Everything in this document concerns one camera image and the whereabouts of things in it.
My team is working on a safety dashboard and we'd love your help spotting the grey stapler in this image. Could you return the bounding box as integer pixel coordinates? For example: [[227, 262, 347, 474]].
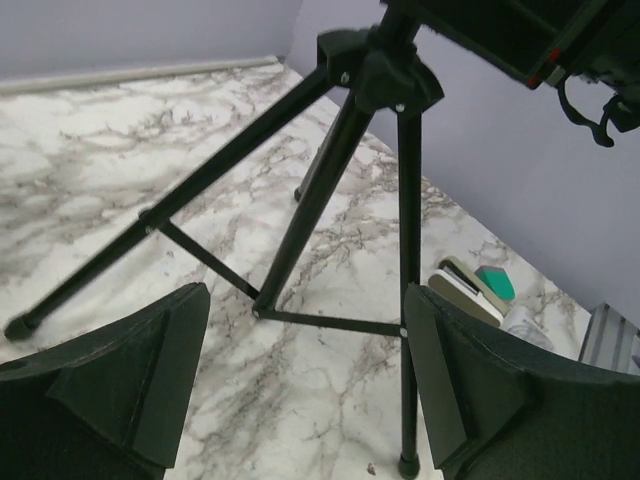
[[427, 256, 509, 328]]

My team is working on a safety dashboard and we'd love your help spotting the clear ruler set packet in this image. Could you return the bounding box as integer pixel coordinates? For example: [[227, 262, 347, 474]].
[[501, 305, 554, 352]]

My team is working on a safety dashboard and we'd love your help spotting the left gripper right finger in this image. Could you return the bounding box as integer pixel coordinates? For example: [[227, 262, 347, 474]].
[[404, 284, 639, 479]]

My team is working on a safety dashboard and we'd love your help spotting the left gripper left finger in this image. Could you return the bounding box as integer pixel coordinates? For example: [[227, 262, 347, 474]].
[[1, 283, 209, 479]]

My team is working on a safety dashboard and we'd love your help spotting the green eraser block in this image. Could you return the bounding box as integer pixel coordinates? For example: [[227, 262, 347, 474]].
[[475, 265, 515, 302]]

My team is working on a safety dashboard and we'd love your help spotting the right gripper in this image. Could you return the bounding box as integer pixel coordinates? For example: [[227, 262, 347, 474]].
[[417, 1, 639, 90]]

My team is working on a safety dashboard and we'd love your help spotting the black tripod music stand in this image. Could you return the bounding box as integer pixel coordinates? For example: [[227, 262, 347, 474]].
[[3, 0, 446, 480]]

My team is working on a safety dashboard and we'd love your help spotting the aluminium frame rail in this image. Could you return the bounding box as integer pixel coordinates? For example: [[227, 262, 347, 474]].
[[578, 303, 639, 376]]

